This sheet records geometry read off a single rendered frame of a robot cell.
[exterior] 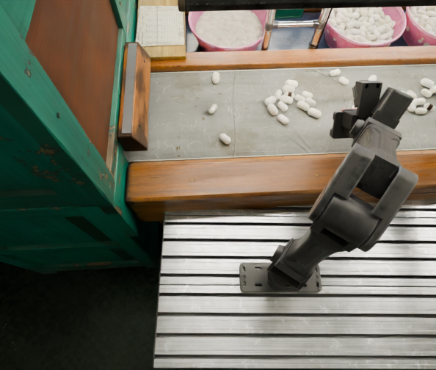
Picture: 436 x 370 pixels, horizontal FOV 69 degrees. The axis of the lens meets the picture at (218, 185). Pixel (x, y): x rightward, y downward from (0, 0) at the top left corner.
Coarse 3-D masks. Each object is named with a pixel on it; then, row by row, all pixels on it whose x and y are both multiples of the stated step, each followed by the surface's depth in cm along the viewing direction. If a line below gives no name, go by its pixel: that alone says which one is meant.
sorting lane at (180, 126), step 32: (160, 96) 92; (192, 96) 92; (224, 96) 93; (256, 96) 93; (320, 96) 93; (352, 96) 93; (160, 128) 88; (192, 128) 88; (224, 128) 88; (256, 128) 88; (288, 128) 88; (320, 128) 89; (416, 128) 89; (160, 160) 84
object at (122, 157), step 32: (128, 0) 94; (128, 32) 90; (128, 160) 84; (0, 224) 80; (32, 224) 82; (64, 224) 83; (96, 224) 80; (128, 224) 81; (0, 256) 107; (32, 256) 116; (64, 256) 119; (96, 256) 122; (128, 256) 126
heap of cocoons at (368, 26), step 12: (336, 12) 110; (348, 12) 108; (360, 12) 108; (372, 12) 107; (336, 24) 107; (348, 24) 105; (360, 24) 105; (372, 24) 106; (384, 24) 105; (348, 36) 103; (360, 36) 103; (372, 36) 103; (384, 36) 103
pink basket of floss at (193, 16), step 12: (192, 12) 104; (252, 12) 109; (264, 12) 105; (192, 24) 103; (264, 24) 105; (204, 48) 103; (216, 48) 98; (228, 48) 96; (240, 48) 96; (252, 48) 101
